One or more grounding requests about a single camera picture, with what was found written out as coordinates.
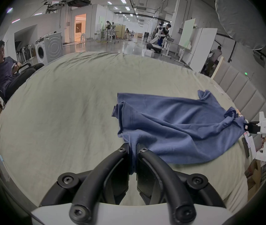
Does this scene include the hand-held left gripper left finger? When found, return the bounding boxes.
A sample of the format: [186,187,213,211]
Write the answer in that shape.
[39,143,132,223]

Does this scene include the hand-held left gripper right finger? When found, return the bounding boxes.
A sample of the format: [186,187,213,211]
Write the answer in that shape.
[136,143,226,224]

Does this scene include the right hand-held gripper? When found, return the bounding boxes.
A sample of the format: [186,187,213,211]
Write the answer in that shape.
[243,112,266,161]

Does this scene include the dark blue shirt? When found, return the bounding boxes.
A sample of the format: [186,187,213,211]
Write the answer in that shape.
[111,90,246,175]

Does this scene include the padded grey headboard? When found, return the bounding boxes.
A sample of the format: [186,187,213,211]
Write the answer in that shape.
[212,60,266,131]

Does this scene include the bed with beige sheet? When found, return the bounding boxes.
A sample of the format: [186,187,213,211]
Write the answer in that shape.
[0,52,250,214]

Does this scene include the white cabinet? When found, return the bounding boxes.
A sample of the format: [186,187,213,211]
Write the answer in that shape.
[189,28,218,73]

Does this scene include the grey softbox lamp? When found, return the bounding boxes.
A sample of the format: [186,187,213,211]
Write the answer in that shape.
[215,0,266,51]

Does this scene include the white table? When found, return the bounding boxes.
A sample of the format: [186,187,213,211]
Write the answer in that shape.
[161,39,189,63]

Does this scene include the white humanoid robot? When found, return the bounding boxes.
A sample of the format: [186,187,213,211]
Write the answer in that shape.
[146,21,168,54]

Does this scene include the white washing machine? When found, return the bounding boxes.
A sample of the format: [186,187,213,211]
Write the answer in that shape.
[35,32,63,65]

